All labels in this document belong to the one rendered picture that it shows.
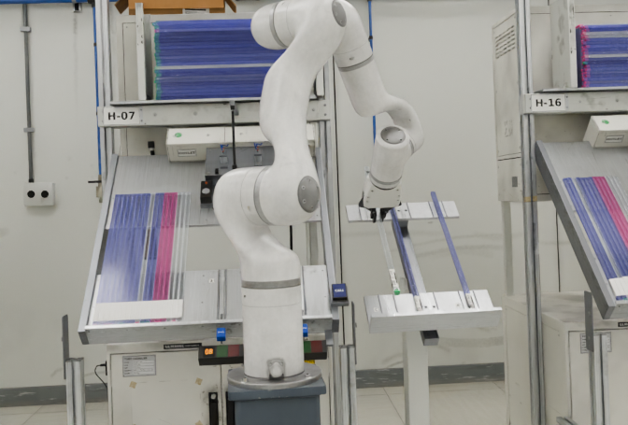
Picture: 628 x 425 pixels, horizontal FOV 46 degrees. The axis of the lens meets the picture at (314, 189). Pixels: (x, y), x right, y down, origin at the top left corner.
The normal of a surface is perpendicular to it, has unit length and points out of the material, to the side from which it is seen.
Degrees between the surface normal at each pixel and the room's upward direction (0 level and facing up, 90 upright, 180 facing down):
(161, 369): 90
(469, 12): 90
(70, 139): 90
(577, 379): 90
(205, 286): 45
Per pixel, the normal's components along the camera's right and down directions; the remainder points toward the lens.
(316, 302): 0.01, -0.71
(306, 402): 0.11, 0.00
